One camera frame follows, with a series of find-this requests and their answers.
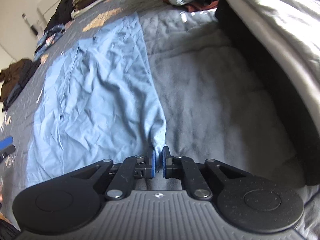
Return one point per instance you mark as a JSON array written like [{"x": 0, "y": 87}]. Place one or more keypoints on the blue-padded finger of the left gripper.
[{"x": 7, "y": 148}]

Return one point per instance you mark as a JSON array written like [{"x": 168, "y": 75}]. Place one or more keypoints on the white headboard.
[{"x": 46, "y": 9}]

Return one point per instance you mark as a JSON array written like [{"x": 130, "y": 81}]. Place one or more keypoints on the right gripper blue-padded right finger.
[{"x": 189, "y": 174}]

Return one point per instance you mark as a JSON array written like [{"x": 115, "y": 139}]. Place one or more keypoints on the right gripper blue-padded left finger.
[{"x": 124, "y": 176}]

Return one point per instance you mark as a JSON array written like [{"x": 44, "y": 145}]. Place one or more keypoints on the grey blanket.
[{"x": 280, "y": 40}]

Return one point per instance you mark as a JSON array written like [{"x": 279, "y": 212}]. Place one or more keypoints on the folded navy blue garment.
[{"x": 13, "y": 95}]

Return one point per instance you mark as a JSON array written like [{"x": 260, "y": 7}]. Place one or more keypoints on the black device on wall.
[{"x": 34, "y": 30}]

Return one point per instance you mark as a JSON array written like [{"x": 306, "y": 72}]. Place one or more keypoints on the brown jacket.
[{"x": 10, "y": 77}]

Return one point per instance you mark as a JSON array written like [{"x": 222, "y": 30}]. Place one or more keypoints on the grey quilted bedspread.
[{"x": 216, "y": 103}]

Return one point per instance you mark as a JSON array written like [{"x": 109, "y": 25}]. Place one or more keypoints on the black clothes pile on bed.
[{"x": 28, "y": 70}]

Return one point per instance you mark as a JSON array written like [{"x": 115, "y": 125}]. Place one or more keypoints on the black clothes by headboard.
[{"x": 62, "y": 15}]

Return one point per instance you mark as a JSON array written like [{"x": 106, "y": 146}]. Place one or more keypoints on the light blue garment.
[{"x": 98, "y": 102}]

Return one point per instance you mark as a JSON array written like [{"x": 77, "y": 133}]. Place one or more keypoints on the blue patterned crumpled garment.
[{"x": 48, "y": 39}]

